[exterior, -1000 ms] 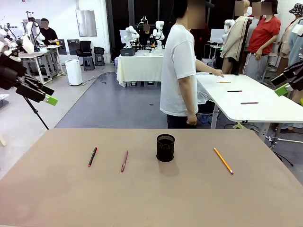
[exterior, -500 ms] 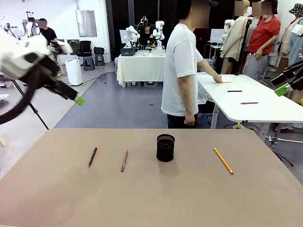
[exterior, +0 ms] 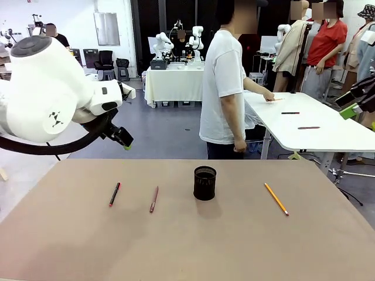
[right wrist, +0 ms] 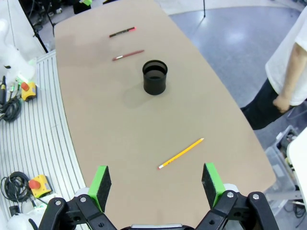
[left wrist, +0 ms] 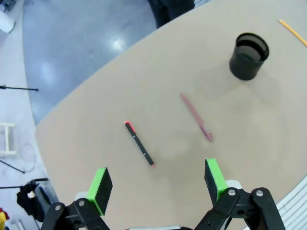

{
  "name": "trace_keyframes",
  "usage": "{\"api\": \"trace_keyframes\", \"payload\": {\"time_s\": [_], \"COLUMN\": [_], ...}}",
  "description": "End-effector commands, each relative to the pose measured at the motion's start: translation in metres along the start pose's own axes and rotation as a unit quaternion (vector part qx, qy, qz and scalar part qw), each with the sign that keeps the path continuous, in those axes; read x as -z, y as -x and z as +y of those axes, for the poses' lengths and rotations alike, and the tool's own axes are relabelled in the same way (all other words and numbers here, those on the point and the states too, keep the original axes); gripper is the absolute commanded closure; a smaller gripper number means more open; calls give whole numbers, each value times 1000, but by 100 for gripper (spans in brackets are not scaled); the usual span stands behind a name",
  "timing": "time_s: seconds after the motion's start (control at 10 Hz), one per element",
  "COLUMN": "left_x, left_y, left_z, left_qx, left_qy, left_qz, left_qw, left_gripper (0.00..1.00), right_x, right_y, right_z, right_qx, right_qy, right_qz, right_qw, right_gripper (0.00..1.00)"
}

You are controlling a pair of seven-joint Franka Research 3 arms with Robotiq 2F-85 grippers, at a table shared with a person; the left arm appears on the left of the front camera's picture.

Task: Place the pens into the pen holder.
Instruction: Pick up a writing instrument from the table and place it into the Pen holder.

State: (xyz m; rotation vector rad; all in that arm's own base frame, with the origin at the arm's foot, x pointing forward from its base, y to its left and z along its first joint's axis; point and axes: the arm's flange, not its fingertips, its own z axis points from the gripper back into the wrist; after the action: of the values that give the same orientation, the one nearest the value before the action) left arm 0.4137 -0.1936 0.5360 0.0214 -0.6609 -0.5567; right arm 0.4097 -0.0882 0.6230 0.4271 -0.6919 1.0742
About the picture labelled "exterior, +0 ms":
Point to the black monitor box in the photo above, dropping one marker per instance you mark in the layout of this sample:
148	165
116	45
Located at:
90	57

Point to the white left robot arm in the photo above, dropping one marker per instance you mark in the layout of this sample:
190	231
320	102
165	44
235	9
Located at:
38	87

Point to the clear plastic bag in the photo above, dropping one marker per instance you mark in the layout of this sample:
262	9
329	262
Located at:
252	117

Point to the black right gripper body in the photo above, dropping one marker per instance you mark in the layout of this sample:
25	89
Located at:
366	93

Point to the person in black shirt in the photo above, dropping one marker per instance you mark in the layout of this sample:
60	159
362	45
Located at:
60	38

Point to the grey wall panel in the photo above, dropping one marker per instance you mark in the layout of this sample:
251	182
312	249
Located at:
107	29

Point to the person's left hand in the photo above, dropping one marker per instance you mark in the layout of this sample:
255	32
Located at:
269	97

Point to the person's left forearm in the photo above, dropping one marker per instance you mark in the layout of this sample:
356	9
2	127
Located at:
255	86

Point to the yellow pencil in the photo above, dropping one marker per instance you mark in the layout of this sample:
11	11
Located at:
276	199
278	99

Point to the mannequin with patterned hat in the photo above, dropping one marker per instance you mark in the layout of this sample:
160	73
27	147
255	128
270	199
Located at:
361	49

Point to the person in white T-shirt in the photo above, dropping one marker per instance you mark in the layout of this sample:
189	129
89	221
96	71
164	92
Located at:
218	87

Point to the person's right hand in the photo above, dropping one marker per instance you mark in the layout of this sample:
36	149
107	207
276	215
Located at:
240	145

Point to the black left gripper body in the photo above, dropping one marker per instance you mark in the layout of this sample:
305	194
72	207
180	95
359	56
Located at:
120	134

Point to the table with white cloth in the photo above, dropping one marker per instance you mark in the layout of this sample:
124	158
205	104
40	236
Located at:
173	85

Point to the white plastic stool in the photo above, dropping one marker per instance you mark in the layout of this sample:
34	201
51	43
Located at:
256	78

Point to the black equipment box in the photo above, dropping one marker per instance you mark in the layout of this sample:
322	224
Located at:
158	64

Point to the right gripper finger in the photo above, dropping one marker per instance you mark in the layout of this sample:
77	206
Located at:
350	111
347	99

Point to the person in red shirt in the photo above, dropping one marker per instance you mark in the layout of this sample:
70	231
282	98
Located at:
325	44

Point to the black red marker pen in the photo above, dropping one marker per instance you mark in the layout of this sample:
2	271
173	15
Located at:
115	194
290	113

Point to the white side table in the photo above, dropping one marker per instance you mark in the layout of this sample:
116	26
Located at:
307	137

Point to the person's right forearm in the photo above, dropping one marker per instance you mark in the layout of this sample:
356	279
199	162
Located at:
234	126

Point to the black office chair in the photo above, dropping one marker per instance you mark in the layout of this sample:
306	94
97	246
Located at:
104	60

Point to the black mesh pen holder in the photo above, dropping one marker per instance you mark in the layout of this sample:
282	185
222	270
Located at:
204	187

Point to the wooden block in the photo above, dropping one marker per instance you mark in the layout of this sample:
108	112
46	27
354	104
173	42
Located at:
3	174

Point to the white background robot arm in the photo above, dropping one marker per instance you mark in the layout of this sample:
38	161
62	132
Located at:
162	45
197	41
282	35
36	24

